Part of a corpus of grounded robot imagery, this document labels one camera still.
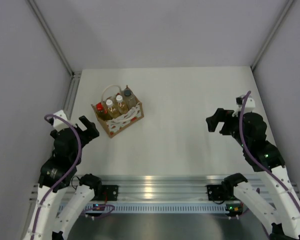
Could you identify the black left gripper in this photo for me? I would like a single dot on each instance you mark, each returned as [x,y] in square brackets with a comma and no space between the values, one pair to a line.
[90,133]

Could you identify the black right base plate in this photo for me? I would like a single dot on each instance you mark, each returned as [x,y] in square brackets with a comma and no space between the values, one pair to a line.
[216,193]

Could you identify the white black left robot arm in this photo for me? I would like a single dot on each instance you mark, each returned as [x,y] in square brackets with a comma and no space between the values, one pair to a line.
[48,222]

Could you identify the right aluminium frame post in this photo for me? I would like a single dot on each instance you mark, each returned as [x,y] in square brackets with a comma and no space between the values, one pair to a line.
[278,22]

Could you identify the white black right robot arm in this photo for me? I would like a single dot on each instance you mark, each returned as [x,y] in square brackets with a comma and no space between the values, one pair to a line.
[281,218]

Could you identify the dark cap clear square bottle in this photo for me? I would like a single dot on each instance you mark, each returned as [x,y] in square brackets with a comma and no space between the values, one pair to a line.
[130,98]

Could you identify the aluminium mounting rail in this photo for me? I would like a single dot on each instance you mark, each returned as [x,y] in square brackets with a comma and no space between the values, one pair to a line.
[162,189]

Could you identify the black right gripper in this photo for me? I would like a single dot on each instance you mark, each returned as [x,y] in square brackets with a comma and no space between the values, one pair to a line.
[220,115]

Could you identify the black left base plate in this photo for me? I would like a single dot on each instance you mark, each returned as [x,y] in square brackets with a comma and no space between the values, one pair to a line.
[109,193]

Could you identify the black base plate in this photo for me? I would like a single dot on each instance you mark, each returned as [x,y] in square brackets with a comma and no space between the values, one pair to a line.
[109,193]
[216,193]

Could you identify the grey slotted cable duct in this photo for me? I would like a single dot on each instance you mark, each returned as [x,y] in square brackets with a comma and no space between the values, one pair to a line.
[157,208]

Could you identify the red cap yellow bottle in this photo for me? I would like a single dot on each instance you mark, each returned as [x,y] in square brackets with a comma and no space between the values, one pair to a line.
[101,111]

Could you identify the left aluminium frame post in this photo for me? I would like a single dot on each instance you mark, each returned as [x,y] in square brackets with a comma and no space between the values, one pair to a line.
[74,76]

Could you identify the white cap amber bottle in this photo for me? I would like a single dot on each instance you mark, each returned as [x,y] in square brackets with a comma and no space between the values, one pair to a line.
[112,109]
[121,104]

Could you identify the aluminium frame post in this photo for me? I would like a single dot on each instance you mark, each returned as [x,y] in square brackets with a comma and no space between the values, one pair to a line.
[74,76]
[278,22]

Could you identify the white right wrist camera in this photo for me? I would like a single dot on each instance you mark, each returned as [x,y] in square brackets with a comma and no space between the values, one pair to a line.
[248,103]

